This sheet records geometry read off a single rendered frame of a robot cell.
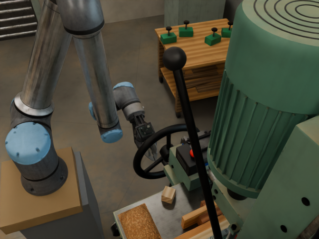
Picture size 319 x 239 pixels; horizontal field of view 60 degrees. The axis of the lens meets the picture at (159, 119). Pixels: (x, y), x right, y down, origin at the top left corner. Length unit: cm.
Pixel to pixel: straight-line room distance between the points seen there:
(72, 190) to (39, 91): 43
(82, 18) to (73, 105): 176
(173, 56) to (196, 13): 248
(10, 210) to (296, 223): 107
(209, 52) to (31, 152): 147
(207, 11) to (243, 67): 256
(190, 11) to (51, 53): 200
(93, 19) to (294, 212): 65
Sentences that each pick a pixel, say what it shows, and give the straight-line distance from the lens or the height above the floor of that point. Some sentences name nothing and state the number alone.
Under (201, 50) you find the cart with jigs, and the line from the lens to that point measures 213.
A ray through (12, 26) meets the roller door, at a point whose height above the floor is 15.
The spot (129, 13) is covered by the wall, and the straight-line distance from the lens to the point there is 370.
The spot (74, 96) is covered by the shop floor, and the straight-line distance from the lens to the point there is 261.
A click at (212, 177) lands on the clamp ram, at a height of 96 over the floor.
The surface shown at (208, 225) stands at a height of 94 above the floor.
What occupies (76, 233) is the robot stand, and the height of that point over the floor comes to 31.
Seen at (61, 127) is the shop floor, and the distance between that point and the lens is 236.
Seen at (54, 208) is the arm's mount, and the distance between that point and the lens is 123.
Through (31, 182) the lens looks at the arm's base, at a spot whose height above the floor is 70.
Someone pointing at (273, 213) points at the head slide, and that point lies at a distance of 47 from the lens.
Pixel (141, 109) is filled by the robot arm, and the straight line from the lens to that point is 120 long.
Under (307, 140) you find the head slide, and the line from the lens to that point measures 35.
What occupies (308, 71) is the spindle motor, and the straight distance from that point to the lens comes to 34.
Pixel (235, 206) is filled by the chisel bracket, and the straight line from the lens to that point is 67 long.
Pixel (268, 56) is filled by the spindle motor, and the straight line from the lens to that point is 34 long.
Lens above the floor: 166
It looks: 46 degrees down
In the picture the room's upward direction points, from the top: straight up
